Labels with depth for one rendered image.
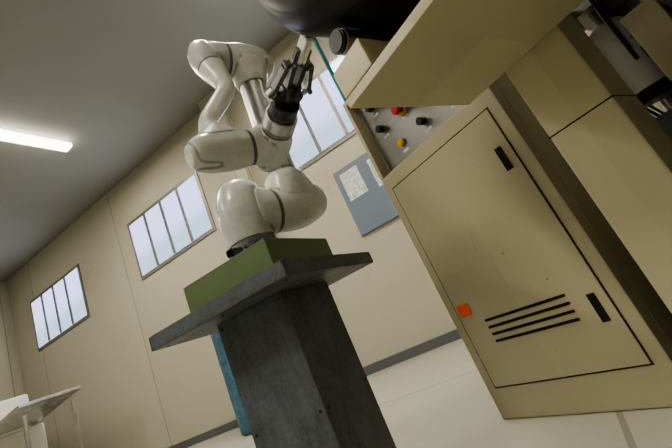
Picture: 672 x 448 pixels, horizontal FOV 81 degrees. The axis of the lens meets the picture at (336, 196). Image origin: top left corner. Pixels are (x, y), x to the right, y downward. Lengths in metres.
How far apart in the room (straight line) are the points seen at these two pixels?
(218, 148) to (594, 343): 1.08
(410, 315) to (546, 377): 2.52
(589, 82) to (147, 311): 5.68
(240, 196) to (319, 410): 0.64
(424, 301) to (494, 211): 2.54
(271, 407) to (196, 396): 4.37
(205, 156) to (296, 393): 0.64
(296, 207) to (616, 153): 0.89
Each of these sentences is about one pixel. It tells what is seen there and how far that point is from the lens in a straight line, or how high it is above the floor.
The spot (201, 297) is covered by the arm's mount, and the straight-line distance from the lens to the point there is 1.25.
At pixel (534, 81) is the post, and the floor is 0.73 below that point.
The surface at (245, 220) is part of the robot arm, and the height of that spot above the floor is 0.86.
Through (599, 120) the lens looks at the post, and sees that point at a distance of 0.87.
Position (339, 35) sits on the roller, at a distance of 0.74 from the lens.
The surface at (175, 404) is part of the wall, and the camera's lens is 5.83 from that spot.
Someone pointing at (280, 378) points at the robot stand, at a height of 0.41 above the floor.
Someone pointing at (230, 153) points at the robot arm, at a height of 0.96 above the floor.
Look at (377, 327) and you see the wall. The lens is 3.93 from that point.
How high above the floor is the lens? 0.45
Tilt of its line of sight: 18 degrees up
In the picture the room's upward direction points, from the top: 25 degrees counter-clockwise
